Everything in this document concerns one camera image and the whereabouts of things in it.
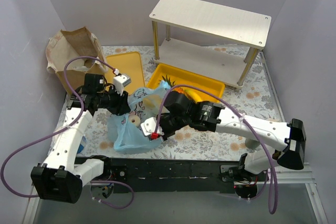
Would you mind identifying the blue plastic grocery bag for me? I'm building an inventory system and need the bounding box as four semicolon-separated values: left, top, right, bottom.
107;81;170;154

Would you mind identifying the toy pineapple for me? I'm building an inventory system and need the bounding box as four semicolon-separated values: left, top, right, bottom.
161;74;186;96

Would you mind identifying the yellow banana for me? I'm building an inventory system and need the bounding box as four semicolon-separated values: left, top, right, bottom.
184;89;203;103

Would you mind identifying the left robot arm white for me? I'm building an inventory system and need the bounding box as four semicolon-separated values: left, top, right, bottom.
30;73;131;204

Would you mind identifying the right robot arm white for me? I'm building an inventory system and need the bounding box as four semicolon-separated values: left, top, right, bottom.
157;91;306;181

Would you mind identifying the beige round biscuit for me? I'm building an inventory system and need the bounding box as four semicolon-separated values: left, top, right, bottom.
142;94;162;113

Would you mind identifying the floral table mat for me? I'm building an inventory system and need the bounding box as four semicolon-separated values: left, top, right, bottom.
49;45;288;162

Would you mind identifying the flat yellow tray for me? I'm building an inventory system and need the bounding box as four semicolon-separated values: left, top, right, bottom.
106;51;145;94

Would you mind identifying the deep yellow bin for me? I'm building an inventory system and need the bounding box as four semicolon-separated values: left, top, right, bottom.
147;63;225;98

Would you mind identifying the blue white packet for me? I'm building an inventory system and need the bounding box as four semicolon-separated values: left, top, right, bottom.
77;136;87;154

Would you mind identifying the brown paper bag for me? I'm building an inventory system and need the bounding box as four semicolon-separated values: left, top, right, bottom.
46;27;109;95

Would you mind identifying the grey bottle beige cap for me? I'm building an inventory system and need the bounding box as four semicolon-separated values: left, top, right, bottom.
245;138;260;150

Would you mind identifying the white two-tier shelf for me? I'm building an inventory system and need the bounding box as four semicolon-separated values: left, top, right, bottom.
149;0;271;88

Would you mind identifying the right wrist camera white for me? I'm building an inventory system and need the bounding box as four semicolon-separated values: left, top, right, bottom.
140;117;164;141

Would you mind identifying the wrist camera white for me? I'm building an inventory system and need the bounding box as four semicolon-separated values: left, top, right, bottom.
140;117;164;141
112;69;131;95

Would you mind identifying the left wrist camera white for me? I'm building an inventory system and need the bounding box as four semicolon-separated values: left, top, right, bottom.
112;69;131;95

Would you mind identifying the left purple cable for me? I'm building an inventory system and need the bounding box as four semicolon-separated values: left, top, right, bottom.
0;56;134;210

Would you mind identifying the purple cable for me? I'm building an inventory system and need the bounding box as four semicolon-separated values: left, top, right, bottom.
154;85;279;215
0;56;134;210

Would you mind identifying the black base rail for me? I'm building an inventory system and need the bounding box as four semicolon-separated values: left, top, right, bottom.
96;156;238;194

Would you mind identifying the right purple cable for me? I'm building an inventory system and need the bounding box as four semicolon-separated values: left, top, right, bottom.
154;85;279;215

